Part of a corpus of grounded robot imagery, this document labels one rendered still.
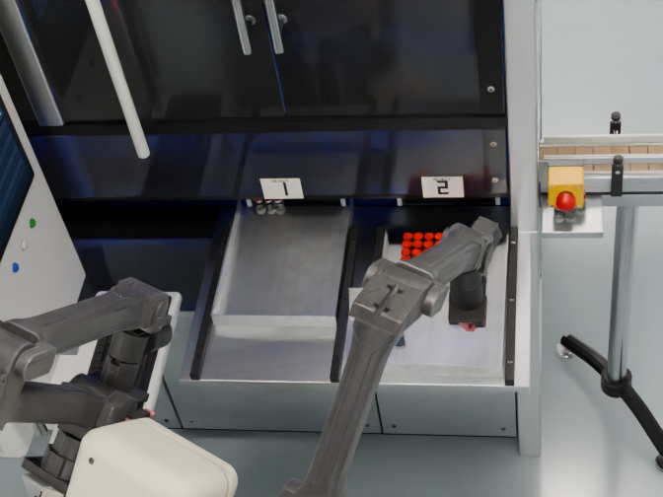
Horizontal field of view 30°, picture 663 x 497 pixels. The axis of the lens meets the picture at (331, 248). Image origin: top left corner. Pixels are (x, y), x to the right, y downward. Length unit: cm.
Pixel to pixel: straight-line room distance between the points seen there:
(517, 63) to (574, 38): 220
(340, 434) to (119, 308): 41
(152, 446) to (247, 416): 150
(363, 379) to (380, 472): 166
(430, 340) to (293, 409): 86
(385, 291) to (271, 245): 102
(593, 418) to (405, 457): 52
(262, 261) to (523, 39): 77
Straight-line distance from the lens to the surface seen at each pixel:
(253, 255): 269
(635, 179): 271
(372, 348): 170
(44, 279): 265
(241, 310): 260
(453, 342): 248
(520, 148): 249
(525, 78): 237
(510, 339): 245
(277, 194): 264
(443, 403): 318
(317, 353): 250
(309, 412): 327
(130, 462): 181
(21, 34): 249
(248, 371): 250
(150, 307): 200
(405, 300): 170
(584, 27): 459
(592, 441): 340
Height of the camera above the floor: 284
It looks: 47 degrees down
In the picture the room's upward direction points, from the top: 11 degrees counter-clockwise
